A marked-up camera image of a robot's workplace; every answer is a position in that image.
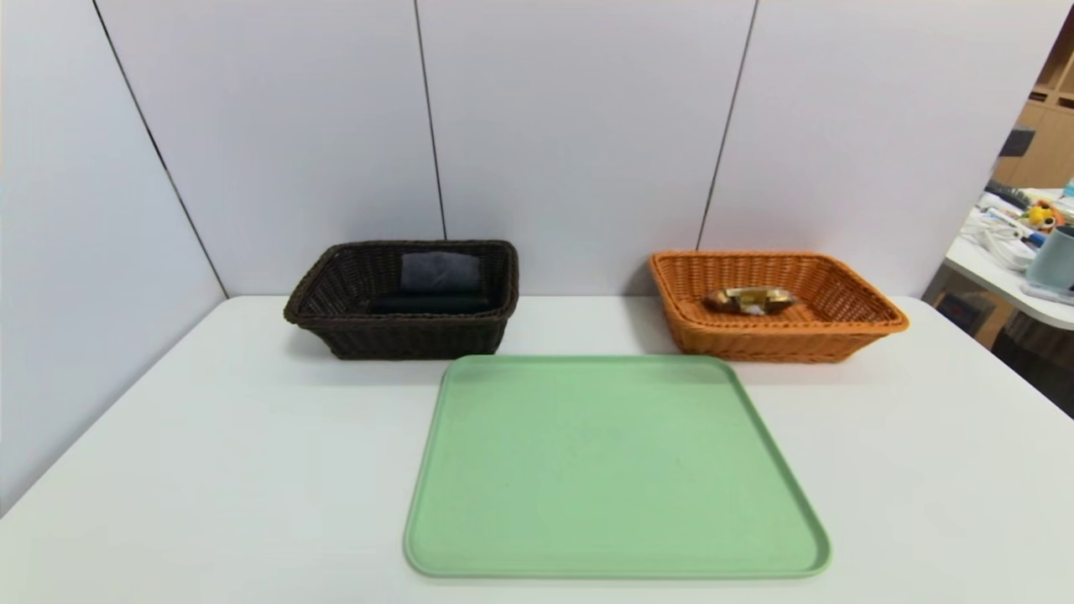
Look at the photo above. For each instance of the grey-blue plastic container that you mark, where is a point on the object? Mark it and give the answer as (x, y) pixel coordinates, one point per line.
(1053, 260)

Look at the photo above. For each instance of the orange wicker basket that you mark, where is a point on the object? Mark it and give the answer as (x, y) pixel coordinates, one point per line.
(755, 340)

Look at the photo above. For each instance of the wooden shelf unit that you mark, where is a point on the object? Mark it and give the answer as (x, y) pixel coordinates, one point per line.
(1045, 143)

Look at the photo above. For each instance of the dark brown wicker basket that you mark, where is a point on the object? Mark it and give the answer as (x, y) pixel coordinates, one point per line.
(403, 335)

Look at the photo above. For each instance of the white background table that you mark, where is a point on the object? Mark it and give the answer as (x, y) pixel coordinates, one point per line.
(990, 273)

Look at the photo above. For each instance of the black cloth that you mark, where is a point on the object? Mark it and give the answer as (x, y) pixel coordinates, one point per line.
(428, 304)

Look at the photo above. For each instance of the clear-wrapped brown snack bar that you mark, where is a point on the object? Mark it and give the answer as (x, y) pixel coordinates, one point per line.
(749, 299)

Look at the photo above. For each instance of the grey towel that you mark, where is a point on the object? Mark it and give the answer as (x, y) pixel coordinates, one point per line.
(440, 272)

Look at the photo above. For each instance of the light green plastic tray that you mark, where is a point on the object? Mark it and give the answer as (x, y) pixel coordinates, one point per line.
(604, 486)

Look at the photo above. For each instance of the brown cardboard box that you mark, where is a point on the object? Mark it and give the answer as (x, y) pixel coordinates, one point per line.
(965, 312)

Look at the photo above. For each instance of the yellow plush toy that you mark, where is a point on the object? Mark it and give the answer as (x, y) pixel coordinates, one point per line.
(1043, 216)

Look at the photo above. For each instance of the black office chair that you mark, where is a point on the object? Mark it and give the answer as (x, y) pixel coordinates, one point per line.
(1036, 361)

